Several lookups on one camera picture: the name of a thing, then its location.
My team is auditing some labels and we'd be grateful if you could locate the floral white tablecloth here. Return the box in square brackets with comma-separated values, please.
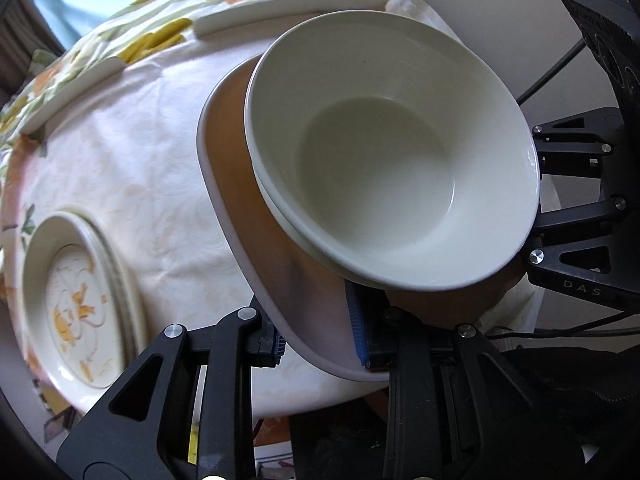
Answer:
[0, 0, 547, 418]

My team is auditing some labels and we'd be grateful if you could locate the green striped floral blanket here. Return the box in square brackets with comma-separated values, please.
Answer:
[0, 0, 396, 191]

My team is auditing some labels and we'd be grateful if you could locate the small floral rimmed plate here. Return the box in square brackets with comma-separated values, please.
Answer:
[22, 209, 148, 390]

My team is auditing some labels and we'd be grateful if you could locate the beige curtain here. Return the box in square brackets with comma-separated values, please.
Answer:
[1, 0, 65, 105]

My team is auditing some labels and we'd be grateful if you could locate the pink square plate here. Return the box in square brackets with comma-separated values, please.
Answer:
[195, 53, 526, 384]

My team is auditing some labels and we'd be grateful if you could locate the black cable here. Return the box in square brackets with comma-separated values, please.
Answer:
[514, 37, 589, 106]

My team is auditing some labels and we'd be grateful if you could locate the white bed tray table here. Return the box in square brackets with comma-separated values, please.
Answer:
[16, 0, 388, 134]

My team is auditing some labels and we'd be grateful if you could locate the white ceramic bowl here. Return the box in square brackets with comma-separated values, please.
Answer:
[244, 11, 540, 292]

